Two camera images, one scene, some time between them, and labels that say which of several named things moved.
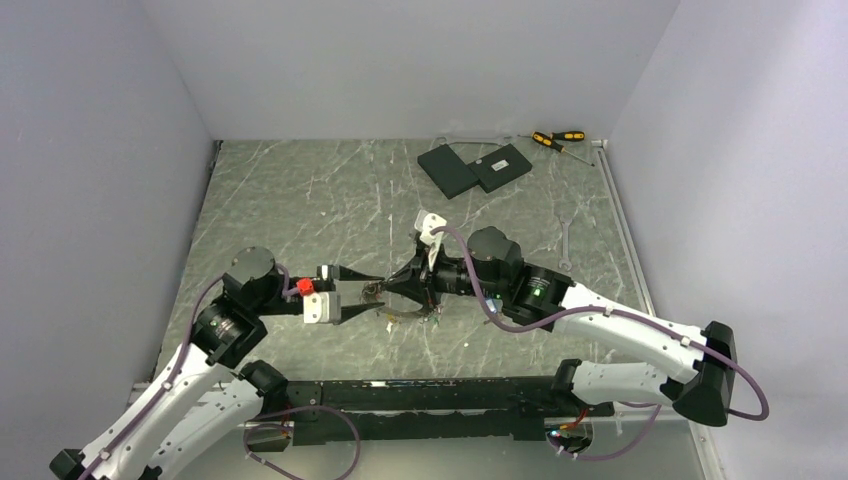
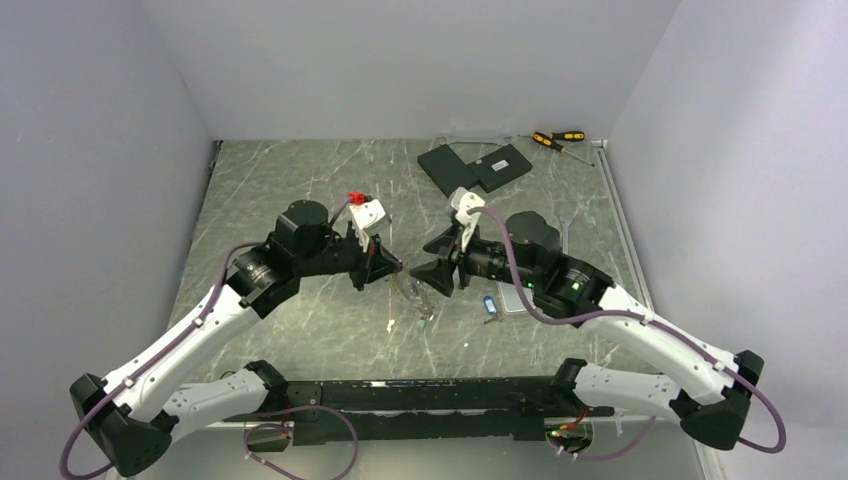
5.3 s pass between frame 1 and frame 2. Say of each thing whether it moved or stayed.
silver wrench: stayed
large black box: stayed
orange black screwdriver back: stayed
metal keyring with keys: moved
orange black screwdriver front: stayed
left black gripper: moved
